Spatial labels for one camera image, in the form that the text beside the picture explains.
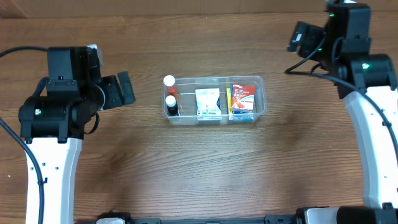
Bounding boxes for orange tube white cap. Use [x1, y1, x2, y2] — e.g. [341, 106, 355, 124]
[163, 75, 178, 100]

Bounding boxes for black tube white cap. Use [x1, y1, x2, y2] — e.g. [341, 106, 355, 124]
[165, 95, 179, 116]

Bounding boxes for white medicine box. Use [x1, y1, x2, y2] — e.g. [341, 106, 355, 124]
[195, 88, 222, 121]

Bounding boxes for red orange medicine box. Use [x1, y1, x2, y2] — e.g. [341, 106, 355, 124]
[231, 83, 255, 112]

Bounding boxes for blue yellow VapoDrops box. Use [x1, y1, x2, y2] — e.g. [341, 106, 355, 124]
[226, 88, 254, 122]

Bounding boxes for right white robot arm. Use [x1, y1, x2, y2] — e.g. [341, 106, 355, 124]
[266, 1, 397, 223]

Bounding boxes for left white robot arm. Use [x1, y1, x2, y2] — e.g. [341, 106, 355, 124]
[18, 44, 136, 223]

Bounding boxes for clear plastic container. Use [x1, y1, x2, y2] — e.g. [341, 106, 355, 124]
[162, 75, 267, 125]

